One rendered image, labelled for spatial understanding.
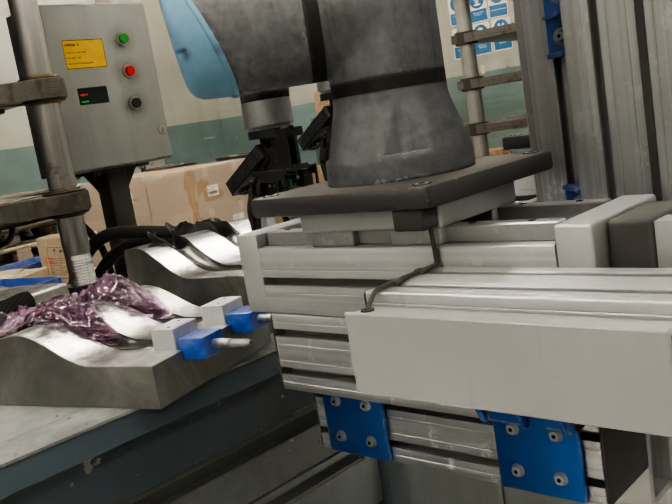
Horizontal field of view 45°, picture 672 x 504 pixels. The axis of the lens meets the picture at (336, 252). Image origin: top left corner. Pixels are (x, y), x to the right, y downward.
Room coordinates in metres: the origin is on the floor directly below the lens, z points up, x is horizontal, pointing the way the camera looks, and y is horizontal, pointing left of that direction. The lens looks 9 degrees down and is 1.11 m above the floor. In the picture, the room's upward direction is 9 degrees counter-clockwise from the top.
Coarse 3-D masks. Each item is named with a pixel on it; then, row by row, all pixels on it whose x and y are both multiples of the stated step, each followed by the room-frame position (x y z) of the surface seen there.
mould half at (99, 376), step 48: (48, 288) 1.32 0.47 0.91; (144, 288) 1.25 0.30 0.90; (48, 336) 1.04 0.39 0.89; (144, 336) 1.09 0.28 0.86; (240, 336) 1.10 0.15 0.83; (0, 384) 1.06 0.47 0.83; (48, 384) 1.02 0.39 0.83; (96, 384) 0.98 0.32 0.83; (144, 384) 0.95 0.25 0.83; (192, 384) 1.00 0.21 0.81
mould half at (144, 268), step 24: (192, 240) 1.50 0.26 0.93; (216, 240) 1.51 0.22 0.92; (144, 264) 1.44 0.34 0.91; (168, 264) 1.40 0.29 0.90; (192, 264) 1.41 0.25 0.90; (240, 264) 1.40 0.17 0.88; (168, 288) 1.39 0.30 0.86; (192, 288) 1.34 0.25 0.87; (216, 288) 1.30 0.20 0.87; (240, 288) 1.25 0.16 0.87
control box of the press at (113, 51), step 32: (64, 32) 2.01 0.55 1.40; (96, 32) 2.07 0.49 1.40; (128, 32) 2.13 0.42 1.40; (64, 64) 2.00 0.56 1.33; (96, 64) 2.06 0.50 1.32; (128, 64) 2.11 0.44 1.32; (96, 96) 2.04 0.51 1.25; (128, 96) 2.11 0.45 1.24; (160, 96) 2.17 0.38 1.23; (32, 128) 2.07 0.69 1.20; (96, 128) 2.03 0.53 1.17; (128, 128) 2.09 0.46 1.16; (160, 128) 2.16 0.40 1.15; (96, 160) 2.02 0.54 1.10; (128, 160) 2.08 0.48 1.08; (128, 192) 2.13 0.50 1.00; (128, 224) 2.11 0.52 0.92
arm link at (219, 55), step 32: (160, 0) 0.79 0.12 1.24; (192, 0) 0.78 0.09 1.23; (224, 0) 0.78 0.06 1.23; (256, 0) 0.78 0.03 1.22; (288, 0) 0.78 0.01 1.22; (192, 32) 0.77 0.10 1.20; (224, 32) 0.77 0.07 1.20; (256, 32) 0.78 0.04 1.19; (288, 32) 0.78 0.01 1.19; (192, 64) 0.78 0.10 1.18; (224, 64) 0.78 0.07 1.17; (256, 64) 0.79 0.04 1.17; (288, 64) 0.79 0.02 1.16; (224, 96) 0.82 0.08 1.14
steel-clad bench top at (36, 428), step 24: (0, 408) 1.05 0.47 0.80; (24, 408) 1.04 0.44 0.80; (48, 408) 1.02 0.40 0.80; (72, 408) 1.00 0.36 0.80; (96, 408) 0.99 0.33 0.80; (120, 408) 0.97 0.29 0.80; (0, 432) 0.95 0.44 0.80; (24, 432) 0.94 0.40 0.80; (48, 432) 0.92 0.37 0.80; (72, 432) 0.91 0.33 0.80; (0, 456) 0.87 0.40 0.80; (24, 456) 0.86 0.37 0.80
